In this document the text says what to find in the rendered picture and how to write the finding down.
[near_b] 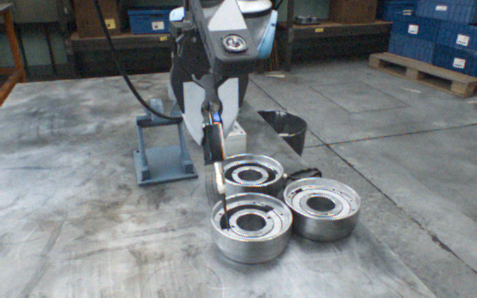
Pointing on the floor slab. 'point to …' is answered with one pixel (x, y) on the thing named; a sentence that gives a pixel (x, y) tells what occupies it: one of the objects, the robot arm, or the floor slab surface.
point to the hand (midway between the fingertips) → (211, 136)
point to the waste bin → (290, 124)
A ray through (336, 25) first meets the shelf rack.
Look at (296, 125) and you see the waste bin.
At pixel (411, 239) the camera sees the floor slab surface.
